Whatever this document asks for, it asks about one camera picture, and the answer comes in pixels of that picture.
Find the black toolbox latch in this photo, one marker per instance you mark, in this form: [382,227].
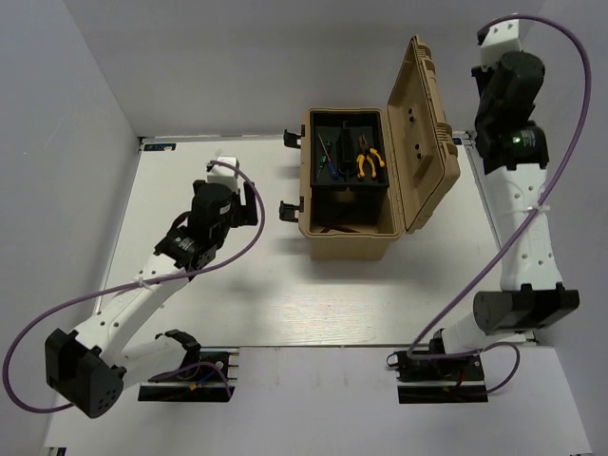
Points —
[290,212]
[291,140]

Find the tan plastic toolbox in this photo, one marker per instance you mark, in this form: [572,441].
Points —
[422,162]

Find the blue red handled screwdriver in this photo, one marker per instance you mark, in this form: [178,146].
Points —
[334,170]

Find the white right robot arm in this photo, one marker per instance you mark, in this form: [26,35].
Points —
[512,170]

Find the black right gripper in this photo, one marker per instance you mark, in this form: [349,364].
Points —
[481,76]

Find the brown hex key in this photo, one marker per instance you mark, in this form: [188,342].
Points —
[348,229]

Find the green black precision screwdriver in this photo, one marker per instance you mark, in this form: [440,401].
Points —
[326,155]

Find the blue label sticker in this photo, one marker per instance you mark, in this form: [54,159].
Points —
[149,147]

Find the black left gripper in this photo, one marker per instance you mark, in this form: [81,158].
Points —
[245,214]

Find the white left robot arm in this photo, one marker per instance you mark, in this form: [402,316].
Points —
[94,363]

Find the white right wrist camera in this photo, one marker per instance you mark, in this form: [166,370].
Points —
[497,40]

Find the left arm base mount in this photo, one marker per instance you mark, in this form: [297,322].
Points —
[213,382]

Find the black front toolbox latch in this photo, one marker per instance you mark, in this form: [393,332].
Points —
[290,212]

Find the black toolbox tray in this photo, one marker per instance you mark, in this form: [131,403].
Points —
[340,130]

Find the large yellow handled pliers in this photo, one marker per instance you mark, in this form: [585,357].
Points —
[368,156]

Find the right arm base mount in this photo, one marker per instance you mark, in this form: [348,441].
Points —
[435,382]

